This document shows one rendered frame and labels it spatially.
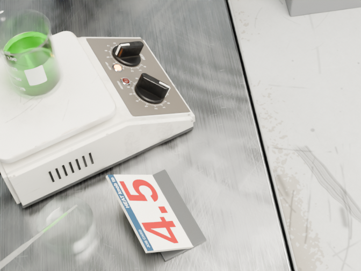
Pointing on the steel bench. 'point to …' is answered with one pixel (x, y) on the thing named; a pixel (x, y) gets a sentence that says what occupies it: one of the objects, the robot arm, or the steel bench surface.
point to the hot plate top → (53, 105)
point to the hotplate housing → (91, 146)
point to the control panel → (132, 75)
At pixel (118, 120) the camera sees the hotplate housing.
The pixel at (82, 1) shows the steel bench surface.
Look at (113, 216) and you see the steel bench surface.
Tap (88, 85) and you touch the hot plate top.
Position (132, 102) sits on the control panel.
